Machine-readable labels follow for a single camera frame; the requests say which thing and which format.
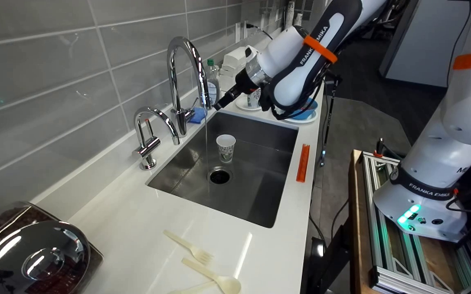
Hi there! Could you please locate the orange flat strip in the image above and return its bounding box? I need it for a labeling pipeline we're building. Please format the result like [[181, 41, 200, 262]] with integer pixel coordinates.
[[295, 142, 313, 185]]

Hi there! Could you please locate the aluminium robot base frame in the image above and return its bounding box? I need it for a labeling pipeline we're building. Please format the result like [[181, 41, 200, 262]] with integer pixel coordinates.
[[364, 151, 471, 294]]

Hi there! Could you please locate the soap bottle with green cap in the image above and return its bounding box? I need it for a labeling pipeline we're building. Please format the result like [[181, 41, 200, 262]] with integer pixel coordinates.
[[207, 57, 223, 108]]

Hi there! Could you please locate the white cabinet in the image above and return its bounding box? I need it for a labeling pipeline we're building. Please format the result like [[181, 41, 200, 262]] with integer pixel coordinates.
[[380, 0, 467, 88]]

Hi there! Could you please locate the wooden base board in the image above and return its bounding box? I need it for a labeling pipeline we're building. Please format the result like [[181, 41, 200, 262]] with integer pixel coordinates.
[[349, 149, 390, 294]]

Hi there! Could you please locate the blue sponge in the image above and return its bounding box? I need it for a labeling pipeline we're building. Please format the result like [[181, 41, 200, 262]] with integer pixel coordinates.
[[187, 106, 210, 124]]

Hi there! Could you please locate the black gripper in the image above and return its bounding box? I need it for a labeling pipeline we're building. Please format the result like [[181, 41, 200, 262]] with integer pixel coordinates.
[[215, 66, 259, 111]]

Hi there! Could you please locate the white plate under bowl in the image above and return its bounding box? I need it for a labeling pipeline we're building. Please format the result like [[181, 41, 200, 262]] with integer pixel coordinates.
[[284, 105, 320, 126]]

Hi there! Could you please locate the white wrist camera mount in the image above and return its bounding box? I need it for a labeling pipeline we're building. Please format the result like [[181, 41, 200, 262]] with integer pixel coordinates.
[[225, 46, 259, 69]]

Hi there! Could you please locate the small white saucer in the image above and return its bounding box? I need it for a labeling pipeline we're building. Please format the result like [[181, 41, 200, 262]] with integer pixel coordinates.
[[235, 97, 267, 115]]

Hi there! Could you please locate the shiny chrome pot lid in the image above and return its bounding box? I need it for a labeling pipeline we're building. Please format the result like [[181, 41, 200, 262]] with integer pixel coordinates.
[[0, 219, 92, 294]]

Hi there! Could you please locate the black sink drain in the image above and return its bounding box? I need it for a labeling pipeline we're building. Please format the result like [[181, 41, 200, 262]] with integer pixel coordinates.
[[208, 165, 233, 186]]

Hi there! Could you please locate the black camera stand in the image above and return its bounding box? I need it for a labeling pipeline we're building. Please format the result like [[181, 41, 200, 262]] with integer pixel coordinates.
[[318, 72, 343, 169]]

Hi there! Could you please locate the plain white paper cup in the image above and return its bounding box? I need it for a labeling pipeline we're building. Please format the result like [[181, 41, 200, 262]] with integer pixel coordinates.
[[215, 133, 238, 165]]

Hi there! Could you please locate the tall chrome gooseneck faucet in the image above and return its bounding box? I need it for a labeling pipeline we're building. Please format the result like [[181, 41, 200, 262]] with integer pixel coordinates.
[[166, 35, 212, 137]]

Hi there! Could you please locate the small chrome faucet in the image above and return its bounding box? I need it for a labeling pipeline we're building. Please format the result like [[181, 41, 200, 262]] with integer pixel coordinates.
[[133, 105, 184, 170]]

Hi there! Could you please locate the stainless steel sink basin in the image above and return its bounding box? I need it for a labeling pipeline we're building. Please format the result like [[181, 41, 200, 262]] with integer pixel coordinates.
[[146, 111, 302, 229]]

